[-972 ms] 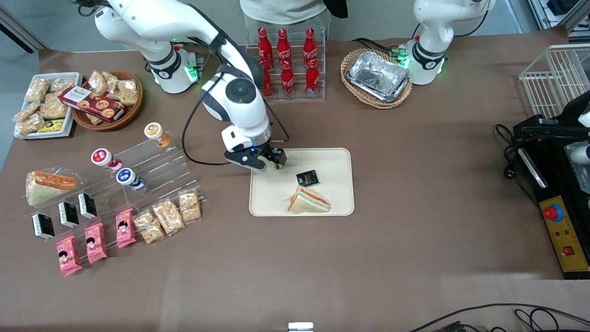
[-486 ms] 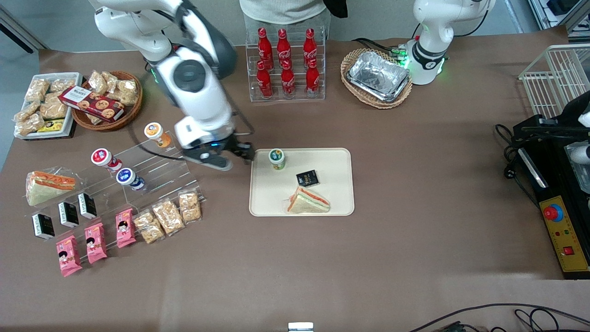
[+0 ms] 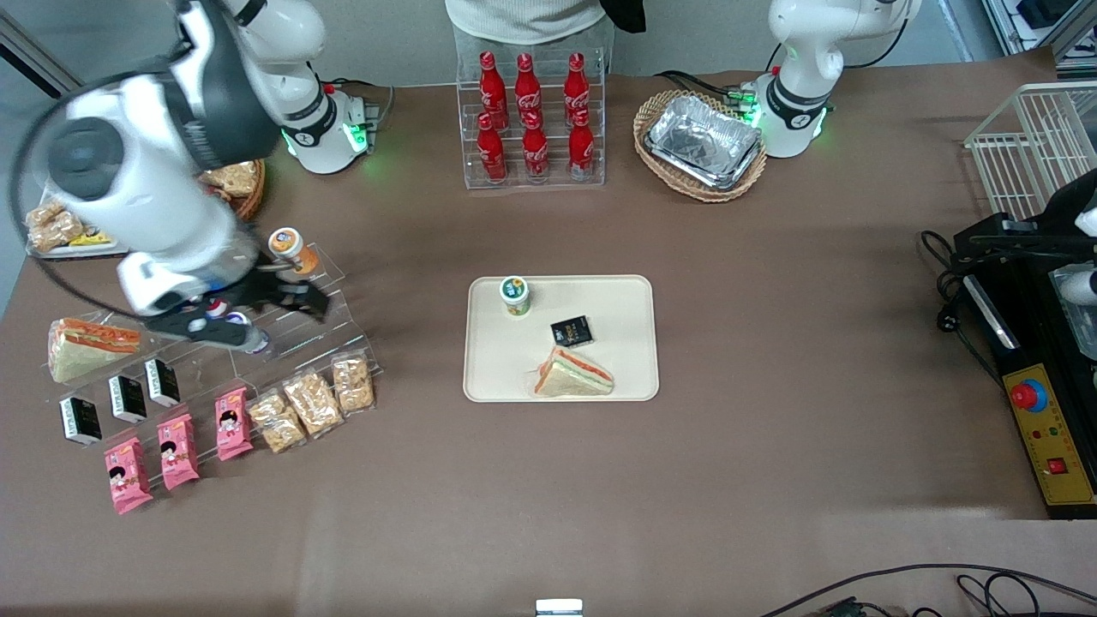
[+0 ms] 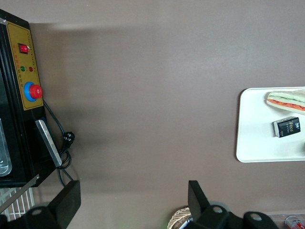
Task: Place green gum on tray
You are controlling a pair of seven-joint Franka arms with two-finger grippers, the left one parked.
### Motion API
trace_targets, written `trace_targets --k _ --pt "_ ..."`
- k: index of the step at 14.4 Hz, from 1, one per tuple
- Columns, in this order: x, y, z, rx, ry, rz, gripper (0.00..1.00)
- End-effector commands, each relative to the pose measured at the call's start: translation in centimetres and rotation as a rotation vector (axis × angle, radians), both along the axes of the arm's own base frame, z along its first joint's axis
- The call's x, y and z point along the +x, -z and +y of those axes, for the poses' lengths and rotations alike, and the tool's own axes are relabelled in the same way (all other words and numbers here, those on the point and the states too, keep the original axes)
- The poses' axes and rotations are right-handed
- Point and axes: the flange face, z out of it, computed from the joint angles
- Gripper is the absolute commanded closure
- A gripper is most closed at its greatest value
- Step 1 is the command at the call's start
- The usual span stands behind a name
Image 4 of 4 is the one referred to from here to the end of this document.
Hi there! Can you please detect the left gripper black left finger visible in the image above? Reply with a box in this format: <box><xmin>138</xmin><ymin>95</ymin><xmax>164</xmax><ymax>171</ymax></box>
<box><xmin>23</xmin><ymin>180</ymin><xmax>81</xmax><ymax>229</ymax></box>

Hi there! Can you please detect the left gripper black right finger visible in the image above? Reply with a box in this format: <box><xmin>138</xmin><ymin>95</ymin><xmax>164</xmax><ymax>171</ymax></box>
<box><xmin>188</xmin><ymin>180</ymin><xmax>241</xmax><ymax>229</ymax></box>

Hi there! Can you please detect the cream plastic serving tray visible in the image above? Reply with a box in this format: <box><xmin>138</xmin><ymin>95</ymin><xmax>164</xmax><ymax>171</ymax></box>
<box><xmin>235</xmin><ymin>87</ymin><xmax>305</xmax><ymax>164</ymax></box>

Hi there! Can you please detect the round wicker basket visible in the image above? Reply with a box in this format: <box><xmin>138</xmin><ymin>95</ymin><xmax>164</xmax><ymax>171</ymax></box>
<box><xmin>167</xmin><ymin>207</ymin><xmax>194</xmax><ymax>229</ymax></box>

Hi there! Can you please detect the black sealing machine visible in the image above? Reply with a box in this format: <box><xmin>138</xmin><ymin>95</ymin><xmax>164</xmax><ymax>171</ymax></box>
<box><xmin>0</xmin><ymin>9</ymin><xmax>63</xmax><ymax>189</ymax></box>

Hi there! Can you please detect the clear plastic container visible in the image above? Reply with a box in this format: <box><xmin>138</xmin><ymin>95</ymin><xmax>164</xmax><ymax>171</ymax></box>
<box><xmin>0</xmin><ymin>116</ymin><xmax>12</xmax><ymax>177</ymax></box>

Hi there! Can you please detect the red emergency stop button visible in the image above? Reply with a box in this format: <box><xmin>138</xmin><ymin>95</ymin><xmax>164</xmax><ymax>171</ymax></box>
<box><xmin>23</xmin><ymin>81</ymin><xmax>43</xmax><ymax>102</ymax></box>

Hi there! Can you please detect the black tissue pack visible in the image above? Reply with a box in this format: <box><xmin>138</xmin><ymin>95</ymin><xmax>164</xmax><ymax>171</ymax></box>
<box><xmin>272</xmin><ymin>116</ymin><xmax>302</xmax><ymax>139</ymax></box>

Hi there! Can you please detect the wrapped triangle sandwich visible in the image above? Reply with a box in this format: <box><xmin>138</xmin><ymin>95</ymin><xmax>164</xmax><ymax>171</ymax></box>
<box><xmin>266</xmin><ymin>88</ymin><xmax>305</xmax><ymax>116</ymax></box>

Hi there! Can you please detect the white wire basket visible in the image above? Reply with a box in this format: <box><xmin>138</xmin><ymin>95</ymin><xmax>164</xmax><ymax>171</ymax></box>
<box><xmin>0</xmin><ymin>187</ymin><xmax>36</xmax><ymax>222</ymax></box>

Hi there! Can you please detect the black power cable with plug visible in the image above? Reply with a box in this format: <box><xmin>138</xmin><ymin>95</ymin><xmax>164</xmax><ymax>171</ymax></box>
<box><xmin>42</xmin><ymin>100</ymin><xmax>77</xmax><ymax>188</ymax></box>

